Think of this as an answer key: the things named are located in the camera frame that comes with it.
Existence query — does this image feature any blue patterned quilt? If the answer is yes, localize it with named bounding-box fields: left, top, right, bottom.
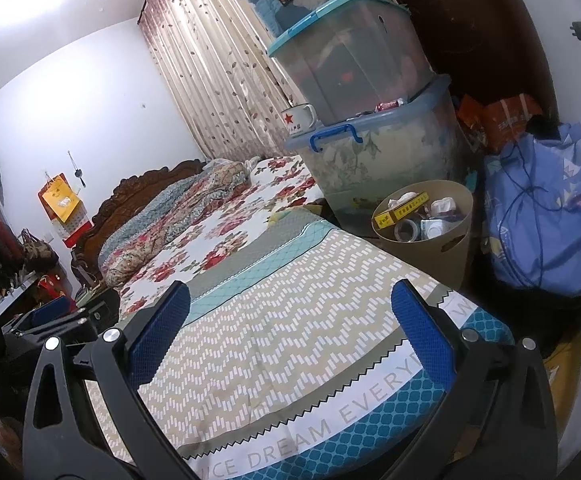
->
left=98, top=160, right=251, bottom=286

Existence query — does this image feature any small orange carton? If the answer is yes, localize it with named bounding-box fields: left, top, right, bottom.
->
left=458, top=95, right=486, bottom=146

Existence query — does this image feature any dark thin cable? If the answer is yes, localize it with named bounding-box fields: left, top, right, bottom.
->
left=501, top=135, right=581, bottom=291

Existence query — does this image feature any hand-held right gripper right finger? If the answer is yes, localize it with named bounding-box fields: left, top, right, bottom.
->
left=389, top=279, right=559, bottom=480

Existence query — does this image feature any clear tape roll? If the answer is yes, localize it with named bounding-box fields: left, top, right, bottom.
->
left=395, top=219, right=421, bottom=242

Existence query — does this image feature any brown handbag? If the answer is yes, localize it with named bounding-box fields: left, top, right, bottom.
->
left=18, top=228, right=58, bottom=273

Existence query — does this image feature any red gift bag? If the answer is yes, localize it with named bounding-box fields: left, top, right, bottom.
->
left=38, top=275, right=66, bottom=306

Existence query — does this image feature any white enamel mug red star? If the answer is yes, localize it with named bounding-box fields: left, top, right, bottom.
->
left=280, top=103, right=317, bottom=138

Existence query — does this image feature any crumpled white paper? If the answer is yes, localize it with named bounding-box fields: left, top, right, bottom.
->
left=429, top=199, right=459, bottom=218

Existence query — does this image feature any yellow wall calendar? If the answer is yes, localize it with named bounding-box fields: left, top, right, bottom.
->
left=39, top=172, right=94, bottom=248

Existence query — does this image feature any beige plastic bin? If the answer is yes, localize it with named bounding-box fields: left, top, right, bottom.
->
left=371, top=179, right=474, bottom=295

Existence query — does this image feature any long yellow box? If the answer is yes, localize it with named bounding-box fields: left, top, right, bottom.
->
left=375, top=191, right=431, bottom=228

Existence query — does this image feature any red floral bedsheet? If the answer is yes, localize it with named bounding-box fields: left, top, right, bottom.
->
left=118, top=155, right=326, bottom=318

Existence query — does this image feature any large orange carton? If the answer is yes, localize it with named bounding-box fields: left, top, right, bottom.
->
left=481, top=94, right=544, bottom=153

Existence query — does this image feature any brown wooden wardrobe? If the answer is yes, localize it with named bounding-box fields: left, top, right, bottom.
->
left=375, top=0, right=559, bottom=126

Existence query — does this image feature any blue cloth bag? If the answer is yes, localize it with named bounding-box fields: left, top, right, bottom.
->
left=483, top=122, right=581, bottom=296

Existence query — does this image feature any medium teal-lid storage box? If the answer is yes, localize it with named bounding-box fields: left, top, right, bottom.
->
left=268, top=0, right=436, bottom=126

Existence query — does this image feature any yellow bag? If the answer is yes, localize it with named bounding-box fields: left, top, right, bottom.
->
left=543, top=330, right=581, bottom=421

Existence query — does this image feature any large blue-lid storage box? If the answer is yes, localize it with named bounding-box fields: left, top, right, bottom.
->
left=284, top=74, right=471, bottom=231

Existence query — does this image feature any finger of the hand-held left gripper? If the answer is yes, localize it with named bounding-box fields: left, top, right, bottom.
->
left=18, top=296, right=78, bottom=327
left=1, top=316, right=99, bottom=347

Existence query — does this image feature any black cloth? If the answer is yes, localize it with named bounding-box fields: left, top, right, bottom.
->
left=523, top=116, right=561, bottom=142

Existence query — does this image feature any carved wooden headboard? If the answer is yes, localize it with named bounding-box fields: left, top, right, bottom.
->
left=65, top=160, right=206, bottom=281

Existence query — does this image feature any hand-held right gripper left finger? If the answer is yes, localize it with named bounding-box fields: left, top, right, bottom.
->
left=22, top=281, right=201, bottom=480

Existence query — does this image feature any beige zigzag blanket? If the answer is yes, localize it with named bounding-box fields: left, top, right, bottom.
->
left=83, top=210, right=516, bottom=480

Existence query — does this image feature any hanging wall ornament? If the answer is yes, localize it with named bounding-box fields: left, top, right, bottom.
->
left=68, top=150, right=86, bottom=188

